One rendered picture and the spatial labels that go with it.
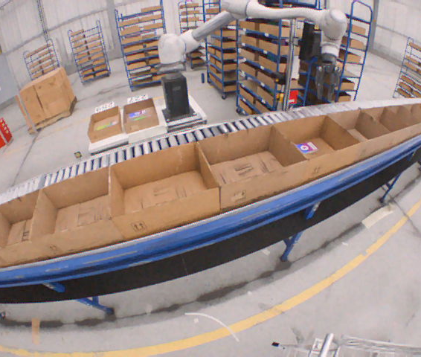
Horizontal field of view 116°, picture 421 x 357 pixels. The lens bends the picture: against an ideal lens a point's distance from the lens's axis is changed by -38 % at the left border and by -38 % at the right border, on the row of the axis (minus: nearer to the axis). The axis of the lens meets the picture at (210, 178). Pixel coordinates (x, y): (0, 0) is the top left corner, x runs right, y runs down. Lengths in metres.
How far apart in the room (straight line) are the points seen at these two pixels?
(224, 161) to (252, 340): 1.22
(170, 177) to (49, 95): 4.39
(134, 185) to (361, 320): 1.89
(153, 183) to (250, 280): 1.05
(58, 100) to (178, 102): 3.77
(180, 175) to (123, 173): 0.27
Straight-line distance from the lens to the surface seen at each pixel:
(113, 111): 2.08
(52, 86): 5.02
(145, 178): 1.00
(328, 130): 1.31
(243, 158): 1.08
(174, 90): 1.65
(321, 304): 1.76
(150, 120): 1.67
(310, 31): 1.61
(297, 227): 1.18
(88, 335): 1.90
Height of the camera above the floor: 1.58
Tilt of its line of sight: 46 degrees down
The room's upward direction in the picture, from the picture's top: 4 degrees counter-clockwise
